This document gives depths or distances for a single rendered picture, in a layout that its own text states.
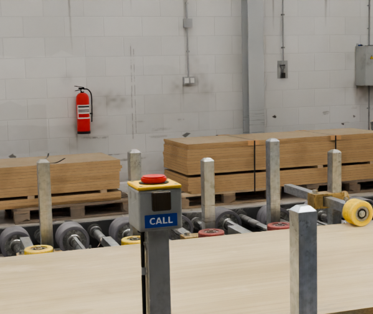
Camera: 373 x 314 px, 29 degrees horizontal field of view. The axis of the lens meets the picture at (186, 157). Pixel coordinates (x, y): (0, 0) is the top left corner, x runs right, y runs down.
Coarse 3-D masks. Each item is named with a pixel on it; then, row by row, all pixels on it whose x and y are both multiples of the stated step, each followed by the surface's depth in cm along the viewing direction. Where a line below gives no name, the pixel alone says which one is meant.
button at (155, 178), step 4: (144, 176) 114; (148, 176) 113; (152, 176) 113; (156, 176) 113; (160, 176) 113; (164, 176) 114; (144, 180) 113; (148, 180) 112; (152, 180) 112; (156, 180) 112; (160, 180) 113; (164, 180) 113
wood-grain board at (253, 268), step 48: (192, 240) 213; (240, 240) 211; (288, 240) 210; (336, 240) 208; (0, 288) 170; (48, 288) 169; (96, 288) 168; (192, 288) 166; (240, 288) 165; (288, 288) 164; (336, 288) 163
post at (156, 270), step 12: (156, 240) 114; (168, 240) 114; (144, 252) 116; (156, 252) 114; (168, 252) 115; (144, 264) 115; (156, 264) 114; (168, 264) 115; (144, 276) 115; (156, 276) 114; (168, 276) 115; (144, 288) 116; (156, 288) 115; (168, 288) 115; (144, 300) 116; (156, 300) 115; (168, 300) 115; (144, 312) 116; (156, 312) 115; (168, 312) 116
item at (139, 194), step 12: (168, 180) 116; (132, 192) 114; (144, 192) 111; (180, 192) 112; (132, 204) 114; (144, 204) 111; (180, 204) 112; (132, 216) 115; (180, 216) 113; (144, 228) 111; (156, 228) 112; (168, 228) 112
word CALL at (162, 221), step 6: (144, 216) 111; (150, 216) 111; (156, 216) 111; (162, 216) 112; (168, 216) 112; (174, 216) 112; (144, 222) 111; (150, 222) 111; (156, 222) 112; (162, 222) 112; (168, 222) 112; (174, 222) 112
